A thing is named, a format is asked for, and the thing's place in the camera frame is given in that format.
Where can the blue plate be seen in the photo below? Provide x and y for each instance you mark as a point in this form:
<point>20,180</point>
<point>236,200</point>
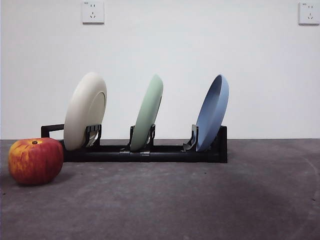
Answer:
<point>211,117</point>

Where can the red yellow apple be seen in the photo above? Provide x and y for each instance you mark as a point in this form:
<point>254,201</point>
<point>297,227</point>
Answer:
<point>35,162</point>

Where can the pale green plate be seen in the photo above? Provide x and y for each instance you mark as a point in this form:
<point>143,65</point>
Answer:
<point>147,112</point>

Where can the black plate rack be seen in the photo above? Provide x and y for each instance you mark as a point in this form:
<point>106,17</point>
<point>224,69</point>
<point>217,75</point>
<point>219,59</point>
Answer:
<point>175,157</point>

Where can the cream plate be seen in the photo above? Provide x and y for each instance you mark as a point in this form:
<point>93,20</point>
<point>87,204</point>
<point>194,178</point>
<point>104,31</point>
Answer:
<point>80,112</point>

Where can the white wall socket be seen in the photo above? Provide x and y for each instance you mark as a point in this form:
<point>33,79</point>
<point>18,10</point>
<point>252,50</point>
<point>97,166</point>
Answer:
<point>309,13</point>
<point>93,12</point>

